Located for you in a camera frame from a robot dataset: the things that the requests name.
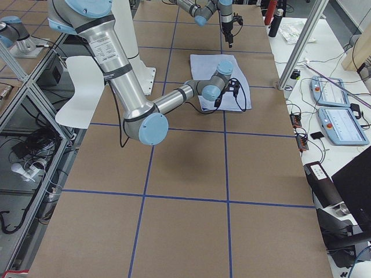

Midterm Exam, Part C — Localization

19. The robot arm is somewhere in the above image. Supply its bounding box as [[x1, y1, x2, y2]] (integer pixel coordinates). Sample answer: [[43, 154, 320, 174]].
[[48, 1, 234, 145], [170, 0, 243, 48]]

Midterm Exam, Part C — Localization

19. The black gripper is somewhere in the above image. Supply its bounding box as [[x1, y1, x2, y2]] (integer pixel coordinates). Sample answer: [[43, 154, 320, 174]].
[[221, 13, 242, 48], [214, 78, 241, 108]]

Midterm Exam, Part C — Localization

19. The red bottle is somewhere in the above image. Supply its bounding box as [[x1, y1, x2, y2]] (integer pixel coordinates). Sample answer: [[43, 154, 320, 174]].
[[264, 0, 277, 26]]

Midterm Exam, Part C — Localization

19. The aluminium frame post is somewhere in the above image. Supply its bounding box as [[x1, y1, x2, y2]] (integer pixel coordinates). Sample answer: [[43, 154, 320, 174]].
[[277, 0, 329, 90]]

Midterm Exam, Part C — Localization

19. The black monitor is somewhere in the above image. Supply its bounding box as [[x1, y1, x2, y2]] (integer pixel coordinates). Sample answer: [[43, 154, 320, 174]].
[[332, 148, 370, 231]]

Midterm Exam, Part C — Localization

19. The black box device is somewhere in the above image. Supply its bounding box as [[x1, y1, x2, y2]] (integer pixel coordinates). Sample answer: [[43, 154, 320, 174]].
[[303, 162, 343, 207]]

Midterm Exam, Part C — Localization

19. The upper teach pendant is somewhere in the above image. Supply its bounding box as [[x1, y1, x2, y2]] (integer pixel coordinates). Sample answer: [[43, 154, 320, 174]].
[[310, 76, 350, 108]]

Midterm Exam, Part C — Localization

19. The lower teach pendant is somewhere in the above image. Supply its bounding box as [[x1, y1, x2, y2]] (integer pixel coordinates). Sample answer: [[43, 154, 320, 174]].
[[318, 107, 369, 146]]

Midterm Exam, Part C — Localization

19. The teach pendant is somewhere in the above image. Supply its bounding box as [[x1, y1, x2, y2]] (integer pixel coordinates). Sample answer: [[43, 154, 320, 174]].
[[318, 107, 369, 146], [310, 76, 350, 108]]

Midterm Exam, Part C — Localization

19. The black water bottle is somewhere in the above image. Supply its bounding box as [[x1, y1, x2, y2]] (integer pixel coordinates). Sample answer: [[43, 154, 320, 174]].
[[268, 9, 284, 38]]

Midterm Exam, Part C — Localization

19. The blue striped button shirt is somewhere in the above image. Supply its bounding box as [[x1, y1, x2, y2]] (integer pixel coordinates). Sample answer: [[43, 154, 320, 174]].
[[190, 54, 252, 112]]

